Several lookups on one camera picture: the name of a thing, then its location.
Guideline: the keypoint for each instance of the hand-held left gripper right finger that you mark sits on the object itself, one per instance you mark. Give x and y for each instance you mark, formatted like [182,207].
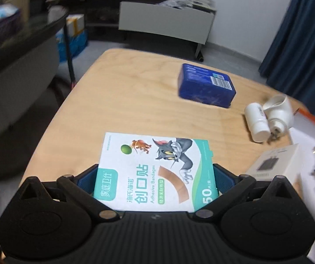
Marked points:
[224,181]

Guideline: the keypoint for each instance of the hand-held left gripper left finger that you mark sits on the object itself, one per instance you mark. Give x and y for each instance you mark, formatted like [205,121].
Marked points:
[87,180]

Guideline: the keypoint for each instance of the white carton box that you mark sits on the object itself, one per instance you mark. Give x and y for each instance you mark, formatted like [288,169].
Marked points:
[275,162]

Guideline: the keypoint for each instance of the green white bandage box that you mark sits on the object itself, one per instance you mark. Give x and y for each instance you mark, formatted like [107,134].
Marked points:
[152,170]

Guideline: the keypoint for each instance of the orange white cardboard box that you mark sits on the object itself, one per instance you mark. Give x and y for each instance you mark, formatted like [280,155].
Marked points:
[308,198]

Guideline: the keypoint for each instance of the blue rectangular box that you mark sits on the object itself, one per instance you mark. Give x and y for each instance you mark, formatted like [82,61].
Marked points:
[204,86]

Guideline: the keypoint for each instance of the white pill bottle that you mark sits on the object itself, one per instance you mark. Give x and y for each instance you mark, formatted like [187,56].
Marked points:
[257,121]

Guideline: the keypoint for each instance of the black top curved desk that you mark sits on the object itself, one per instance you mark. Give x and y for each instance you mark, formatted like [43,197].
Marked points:
[14,88]

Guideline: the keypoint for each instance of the black metal pole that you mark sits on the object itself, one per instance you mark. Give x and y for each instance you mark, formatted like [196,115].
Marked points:
[70,57]

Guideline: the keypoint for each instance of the blue cartons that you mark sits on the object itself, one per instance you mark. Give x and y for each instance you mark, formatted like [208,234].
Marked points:
[73,45]

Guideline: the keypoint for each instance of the yellow white carton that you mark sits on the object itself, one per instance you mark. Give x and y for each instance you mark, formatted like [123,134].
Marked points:
[75,23]

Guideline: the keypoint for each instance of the dark blue curtain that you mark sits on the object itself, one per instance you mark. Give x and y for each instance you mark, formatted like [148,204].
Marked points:
[297,38]

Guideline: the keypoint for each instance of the long grey media console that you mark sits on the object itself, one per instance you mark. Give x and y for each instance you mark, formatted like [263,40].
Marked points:
[102,8]

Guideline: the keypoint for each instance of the clutter of small packages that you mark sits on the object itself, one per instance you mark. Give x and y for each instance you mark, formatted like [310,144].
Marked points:
[185,1]

